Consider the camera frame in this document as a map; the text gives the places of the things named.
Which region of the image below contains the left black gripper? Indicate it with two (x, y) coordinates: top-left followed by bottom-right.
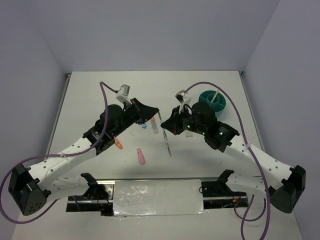
(112, 99), (160, 138)

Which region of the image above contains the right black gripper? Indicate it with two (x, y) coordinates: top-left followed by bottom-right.
(161, 104), (207, 135)

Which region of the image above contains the yellow thin highlighter pen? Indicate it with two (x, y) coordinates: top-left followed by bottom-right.
(210, 89), (220, 103)

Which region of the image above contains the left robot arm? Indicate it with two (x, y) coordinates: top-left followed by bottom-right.
(8, 98), (159, 216)

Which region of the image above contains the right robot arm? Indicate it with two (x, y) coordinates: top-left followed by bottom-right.
(161, 102), (306, 214)

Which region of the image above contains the grey highlighter orange cap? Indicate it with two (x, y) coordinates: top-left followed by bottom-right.
(150, 116), (159, 134)

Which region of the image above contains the white eraser with label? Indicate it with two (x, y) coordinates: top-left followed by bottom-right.
(185, 130), (193, 138)

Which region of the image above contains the orange transparent highlighter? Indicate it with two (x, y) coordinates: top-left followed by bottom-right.
(113, 136), (123, 150)

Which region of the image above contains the teal round organizer container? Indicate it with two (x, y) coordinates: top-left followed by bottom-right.
(198, 90), (227, 118)

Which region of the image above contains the silver foil sheet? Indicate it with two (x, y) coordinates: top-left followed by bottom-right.
(113, 179), (205, 217)

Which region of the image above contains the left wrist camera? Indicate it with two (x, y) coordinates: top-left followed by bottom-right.
(116, 84), (132, 105)

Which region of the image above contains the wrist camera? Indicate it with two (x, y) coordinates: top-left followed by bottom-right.
(175, 90), (192, 113)
(116, 84), (132, 105)

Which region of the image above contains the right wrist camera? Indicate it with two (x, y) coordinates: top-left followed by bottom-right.
(175, 90), (192, 113)

